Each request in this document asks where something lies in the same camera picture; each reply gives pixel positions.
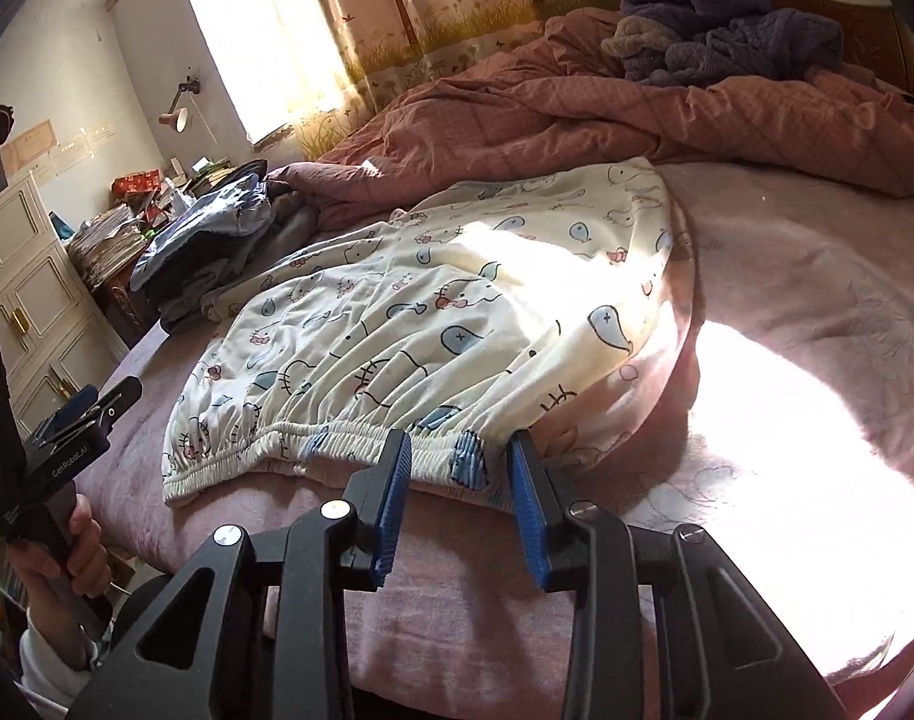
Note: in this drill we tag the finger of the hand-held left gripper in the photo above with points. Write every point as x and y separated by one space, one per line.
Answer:
116 401
63 412

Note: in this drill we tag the pink bedsheet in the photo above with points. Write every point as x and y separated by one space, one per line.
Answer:
764 277

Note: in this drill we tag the pink duvet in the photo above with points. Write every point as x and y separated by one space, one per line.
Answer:
577 112

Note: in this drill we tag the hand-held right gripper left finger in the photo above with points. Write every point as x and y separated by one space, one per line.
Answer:
393 510

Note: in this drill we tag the pink wall lamp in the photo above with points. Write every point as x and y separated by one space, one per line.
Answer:
176 118

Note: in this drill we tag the white cat print pants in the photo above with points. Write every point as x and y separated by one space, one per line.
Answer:
442 300

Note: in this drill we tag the stack of books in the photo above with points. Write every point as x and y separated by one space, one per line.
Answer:
217 172

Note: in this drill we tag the bright window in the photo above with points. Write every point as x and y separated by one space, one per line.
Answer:
254 30

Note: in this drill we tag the dark folded garment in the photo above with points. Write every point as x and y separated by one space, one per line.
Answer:
194 270

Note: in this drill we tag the purple fleece robe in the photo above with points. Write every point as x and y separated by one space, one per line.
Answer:
727 30

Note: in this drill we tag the stack of papers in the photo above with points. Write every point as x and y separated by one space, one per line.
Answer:
105 244

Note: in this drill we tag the grey folded garment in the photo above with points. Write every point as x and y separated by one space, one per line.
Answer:
284 229

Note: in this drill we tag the tan wall certificate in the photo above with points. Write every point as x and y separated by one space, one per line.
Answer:
30 150

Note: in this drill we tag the red box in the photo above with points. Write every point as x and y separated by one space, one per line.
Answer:
136 184

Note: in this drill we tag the person's left hand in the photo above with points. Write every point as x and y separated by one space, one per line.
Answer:
82 585

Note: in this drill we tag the wooden bed headboard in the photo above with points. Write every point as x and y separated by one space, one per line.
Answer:
862 22

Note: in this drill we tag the person's left forearm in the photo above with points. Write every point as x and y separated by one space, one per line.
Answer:
52 667

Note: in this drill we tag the tree print curtain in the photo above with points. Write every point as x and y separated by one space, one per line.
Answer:
442 15

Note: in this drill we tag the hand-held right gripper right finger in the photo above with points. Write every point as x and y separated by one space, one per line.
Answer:
528 521

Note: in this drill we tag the carved wooden desk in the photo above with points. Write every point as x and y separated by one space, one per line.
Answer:
127 307

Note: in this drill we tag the white panelled cabinet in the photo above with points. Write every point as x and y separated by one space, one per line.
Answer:
37 277

